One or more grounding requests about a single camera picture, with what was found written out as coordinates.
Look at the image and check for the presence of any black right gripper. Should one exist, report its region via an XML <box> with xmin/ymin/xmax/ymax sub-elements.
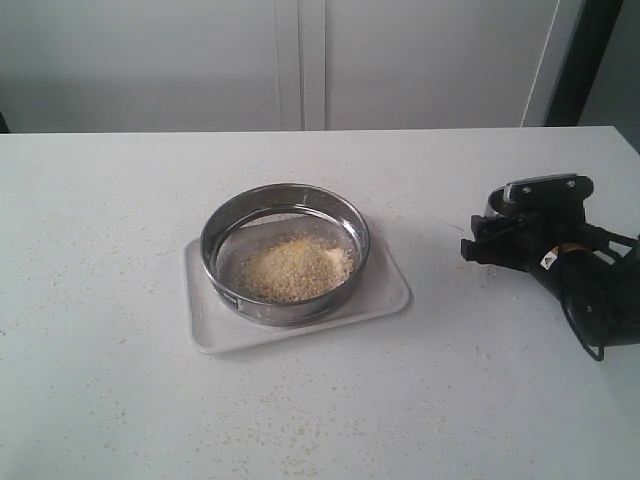
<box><xmin>460</xmin><ymin>202</ymin><xmax>590</xmax><ymax>280</ymax></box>

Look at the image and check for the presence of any stainless steel cup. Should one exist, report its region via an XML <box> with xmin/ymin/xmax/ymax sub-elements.
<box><xmin>484</xmin><ymin>187</ymin><xmax>509</xmax><ymax>218</ymax></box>

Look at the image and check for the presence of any yellow grain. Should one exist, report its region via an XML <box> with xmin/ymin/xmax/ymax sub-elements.
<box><xmin>238</xmin><ymin>236</ymin><xmax>354</xmax><ymax>304</ymax></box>

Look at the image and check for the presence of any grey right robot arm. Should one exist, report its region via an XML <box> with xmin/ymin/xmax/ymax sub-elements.
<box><xmin>461</xmin><ymin>201</ymin><xmax>639</xmax><ymax>361</ymax></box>

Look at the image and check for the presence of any round steel mesh sieve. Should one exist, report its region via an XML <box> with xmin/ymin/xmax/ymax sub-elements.
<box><xmin>199</xmin><ymin>183</ymin><xmax>372</xmax><ymax>327</ymax></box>

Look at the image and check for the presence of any white rectangular plastic tray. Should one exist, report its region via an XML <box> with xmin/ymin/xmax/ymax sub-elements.
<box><xmin>184</xmin><ymin>232</ymin><xmax>411</xmax><ymax>355</ymax></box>

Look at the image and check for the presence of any black wrist camera on gripper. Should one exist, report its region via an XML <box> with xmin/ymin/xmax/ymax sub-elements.
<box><xmin>502</xmin><ymin>173</ymin><xmax>594</xmax><ymax>211</ymax></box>

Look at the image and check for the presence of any dark vertical post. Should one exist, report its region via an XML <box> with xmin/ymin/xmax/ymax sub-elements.
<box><xmin>545</xmin><ymin>0</ymin><xmax>639</xmax><ymax>136</ymax></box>

